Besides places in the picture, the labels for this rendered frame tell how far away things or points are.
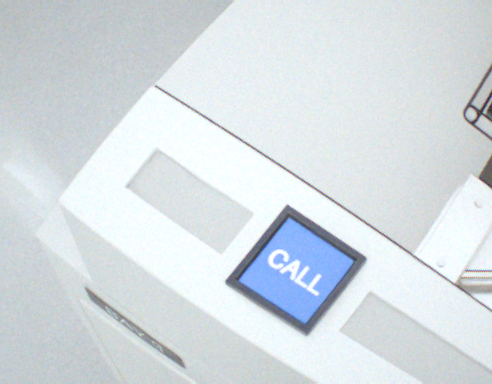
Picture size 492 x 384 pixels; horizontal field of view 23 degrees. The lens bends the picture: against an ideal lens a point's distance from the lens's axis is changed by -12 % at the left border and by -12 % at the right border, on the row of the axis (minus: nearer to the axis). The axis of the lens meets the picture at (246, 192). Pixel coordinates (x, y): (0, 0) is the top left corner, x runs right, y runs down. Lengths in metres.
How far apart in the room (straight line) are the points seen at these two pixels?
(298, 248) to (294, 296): 0.03
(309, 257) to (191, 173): 0.09
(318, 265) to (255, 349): 0.06
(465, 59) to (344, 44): 0.10
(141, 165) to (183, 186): 0.03
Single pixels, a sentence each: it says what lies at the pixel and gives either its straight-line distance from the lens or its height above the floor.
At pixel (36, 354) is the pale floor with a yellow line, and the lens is 1.74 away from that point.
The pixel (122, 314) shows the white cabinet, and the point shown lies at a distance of 0.89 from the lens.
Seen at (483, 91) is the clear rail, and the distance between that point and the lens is 0.84.
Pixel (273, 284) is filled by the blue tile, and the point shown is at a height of 0.96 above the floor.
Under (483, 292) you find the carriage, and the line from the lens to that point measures 0.80.
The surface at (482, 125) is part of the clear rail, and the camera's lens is 0.83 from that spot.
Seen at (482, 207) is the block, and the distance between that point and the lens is 0.80.
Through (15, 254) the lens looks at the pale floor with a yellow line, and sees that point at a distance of 1.80.
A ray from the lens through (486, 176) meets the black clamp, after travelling 0.81.
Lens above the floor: 1.63
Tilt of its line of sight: 65 degrees down
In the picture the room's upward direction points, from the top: 7 degrees counter-clockwise
